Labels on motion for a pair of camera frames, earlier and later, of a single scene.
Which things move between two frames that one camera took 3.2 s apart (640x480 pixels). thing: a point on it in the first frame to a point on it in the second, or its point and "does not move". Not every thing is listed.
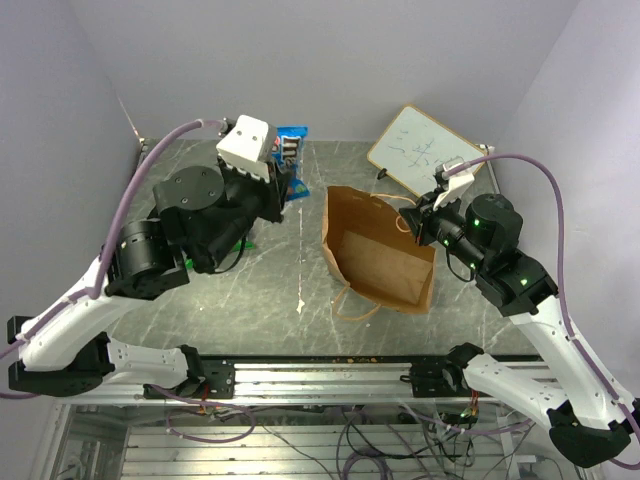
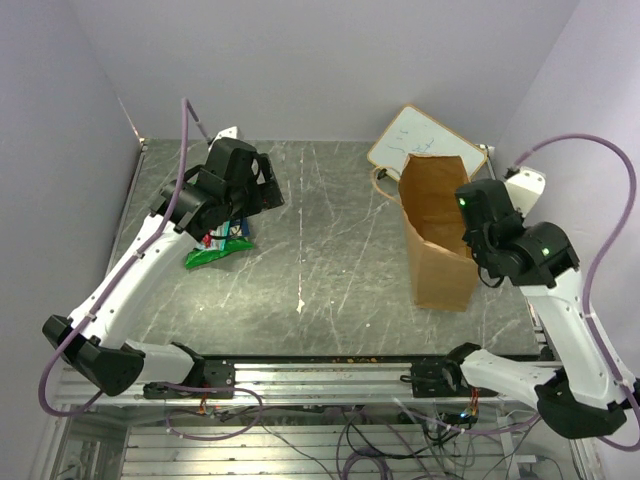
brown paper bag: [371, 245] to [444, 272]
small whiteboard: [414, 142] does not move
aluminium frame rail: [490, 383] does not move
